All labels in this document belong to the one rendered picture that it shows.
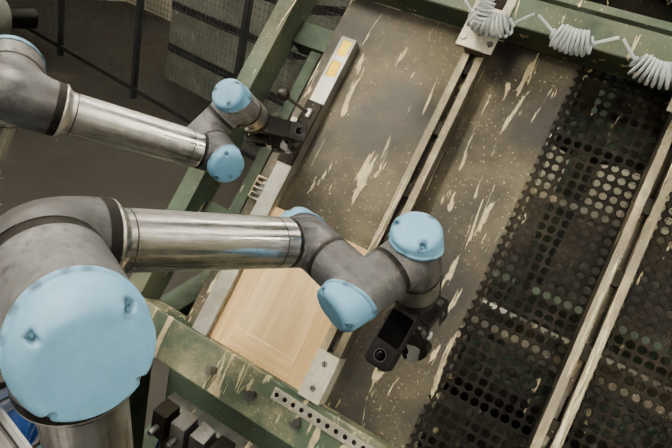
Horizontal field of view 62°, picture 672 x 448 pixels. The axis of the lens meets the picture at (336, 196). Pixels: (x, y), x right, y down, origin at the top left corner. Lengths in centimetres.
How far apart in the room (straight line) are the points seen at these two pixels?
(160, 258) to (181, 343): 99
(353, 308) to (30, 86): 65
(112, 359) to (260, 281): 111
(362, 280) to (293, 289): 82
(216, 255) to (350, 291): 18
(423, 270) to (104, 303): 45
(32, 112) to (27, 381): 63
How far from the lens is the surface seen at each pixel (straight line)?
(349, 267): 77
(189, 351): 165
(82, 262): 53
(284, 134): 139
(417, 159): 150
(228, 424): 164
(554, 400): 142
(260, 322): 159
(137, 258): 67
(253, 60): 179
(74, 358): 51
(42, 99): 106
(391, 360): 92
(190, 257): 70
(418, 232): 78
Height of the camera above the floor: 198
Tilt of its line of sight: 25 degrees down
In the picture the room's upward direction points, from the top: 14 degrees clockwise
